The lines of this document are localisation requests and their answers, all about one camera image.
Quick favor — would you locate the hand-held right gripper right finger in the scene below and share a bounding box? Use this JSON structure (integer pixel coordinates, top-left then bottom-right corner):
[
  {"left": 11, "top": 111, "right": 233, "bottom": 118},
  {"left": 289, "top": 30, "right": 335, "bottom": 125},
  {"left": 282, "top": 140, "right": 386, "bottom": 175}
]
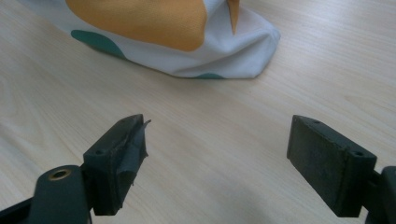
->
[{"left": 286, "top": 114, "right": 378, "bottom": 218}]

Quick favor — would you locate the white cloth with coloured patches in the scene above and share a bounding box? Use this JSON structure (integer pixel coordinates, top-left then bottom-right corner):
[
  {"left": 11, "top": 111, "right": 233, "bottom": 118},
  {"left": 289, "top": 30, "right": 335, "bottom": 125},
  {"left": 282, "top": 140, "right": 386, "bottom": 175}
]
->
[{"left": 17, "top": 0, "right": 281, "bottom": 80}]

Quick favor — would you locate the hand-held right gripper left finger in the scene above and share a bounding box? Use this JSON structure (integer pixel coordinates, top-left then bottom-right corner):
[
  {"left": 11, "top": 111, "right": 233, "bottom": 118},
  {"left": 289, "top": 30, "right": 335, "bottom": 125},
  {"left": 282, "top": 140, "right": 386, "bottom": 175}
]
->
[{"left": 81, "top": 113, "right": 152, "bottom": 217}]

